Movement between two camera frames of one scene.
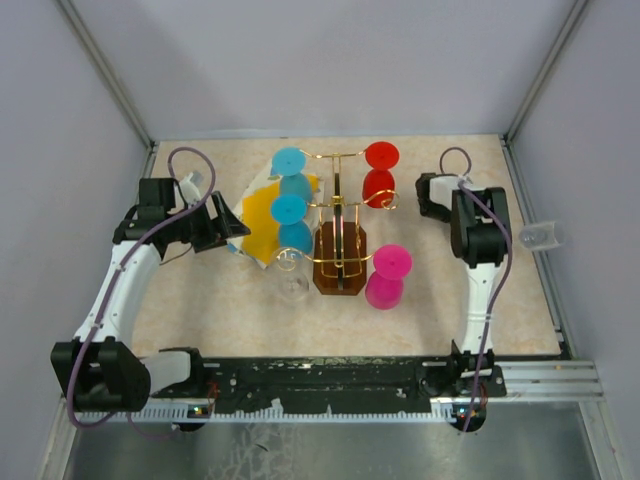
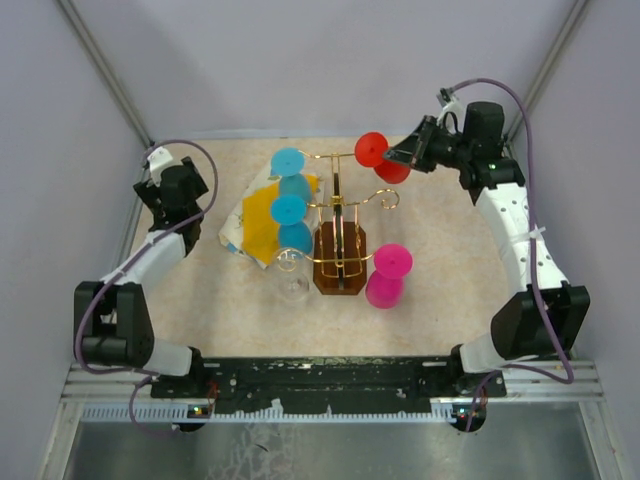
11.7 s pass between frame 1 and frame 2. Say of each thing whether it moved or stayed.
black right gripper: moved
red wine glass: moved
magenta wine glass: stayed
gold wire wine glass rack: stayed
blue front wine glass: stayed
